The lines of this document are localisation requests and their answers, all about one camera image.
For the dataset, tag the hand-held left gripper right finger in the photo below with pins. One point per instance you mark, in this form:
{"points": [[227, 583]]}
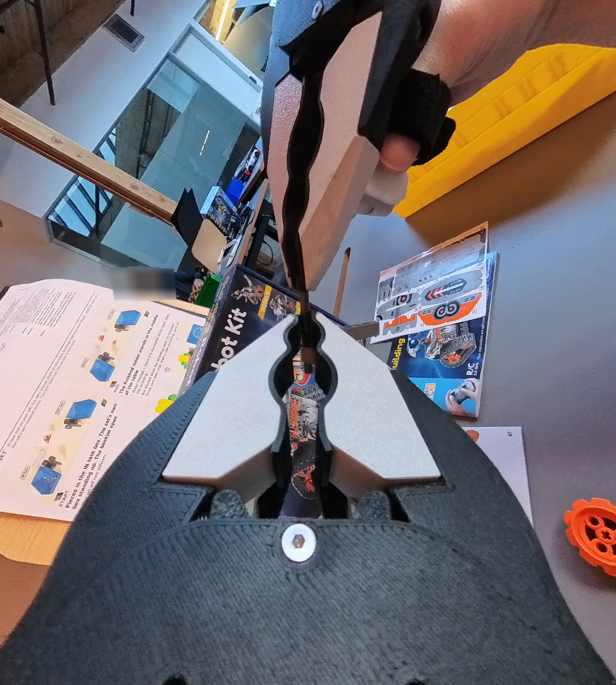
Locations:
{"points": [[382, 428]]}

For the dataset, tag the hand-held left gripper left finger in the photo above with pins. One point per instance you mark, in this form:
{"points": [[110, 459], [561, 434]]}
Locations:
{"points": [[222, 428]]}

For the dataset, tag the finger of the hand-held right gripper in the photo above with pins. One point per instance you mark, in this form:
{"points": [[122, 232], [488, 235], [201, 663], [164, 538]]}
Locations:
{"points": [[340, 134], [278, 134]]}

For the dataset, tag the grey perforated brick beam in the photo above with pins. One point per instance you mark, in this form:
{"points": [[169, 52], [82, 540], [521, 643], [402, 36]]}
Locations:
{"points": [[365, 332]]}

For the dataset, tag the black axle rod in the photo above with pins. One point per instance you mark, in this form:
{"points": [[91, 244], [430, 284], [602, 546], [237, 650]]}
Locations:
{"points": [[306, 332]]}

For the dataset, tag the person's right forearm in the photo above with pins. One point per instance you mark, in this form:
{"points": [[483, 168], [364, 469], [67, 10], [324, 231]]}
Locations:
{"points": [[580, 21]]}

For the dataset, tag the white printed task sheet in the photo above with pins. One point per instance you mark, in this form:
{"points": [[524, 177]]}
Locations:
{"points": [[45, 401]]}

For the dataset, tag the grey desk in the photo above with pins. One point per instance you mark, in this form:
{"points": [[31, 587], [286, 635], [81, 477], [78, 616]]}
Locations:
{"points": [[554, 321]]}

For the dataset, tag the person's right hand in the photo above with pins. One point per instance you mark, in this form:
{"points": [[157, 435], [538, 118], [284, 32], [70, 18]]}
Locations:
{"points": [[479, 43]]}

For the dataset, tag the blue kit manual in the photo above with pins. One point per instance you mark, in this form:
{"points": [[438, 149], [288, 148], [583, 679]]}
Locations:
{"points": [[447, 374]]}

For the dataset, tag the blue robot kit box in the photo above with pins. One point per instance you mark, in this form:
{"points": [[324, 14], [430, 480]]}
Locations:
{"points": [[233, 332]]}

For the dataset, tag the white open instruction booklet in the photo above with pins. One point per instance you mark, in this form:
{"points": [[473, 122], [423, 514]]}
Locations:
{"points": [[506, 460]]}

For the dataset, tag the green storage bin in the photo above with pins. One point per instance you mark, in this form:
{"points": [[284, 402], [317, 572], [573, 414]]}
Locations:
{"points": [[209, 289]]}

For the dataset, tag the grey orange sticker sheet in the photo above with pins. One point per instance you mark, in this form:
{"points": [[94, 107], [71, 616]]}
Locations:
{"points": [[436, 289]]}

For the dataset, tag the yellow plastic bin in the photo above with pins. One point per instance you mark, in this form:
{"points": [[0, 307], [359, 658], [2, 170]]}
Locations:
{"points": [[527, 123]]}

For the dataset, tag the wooden pillar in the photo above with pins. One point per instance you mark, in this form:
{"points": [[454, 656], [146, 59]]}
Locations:
{"points": [[72, 155]]}

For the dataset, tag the orange gear wheel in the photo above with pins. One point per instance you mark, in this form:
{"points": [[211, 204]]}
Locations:
{"points": [[575, 522]]}

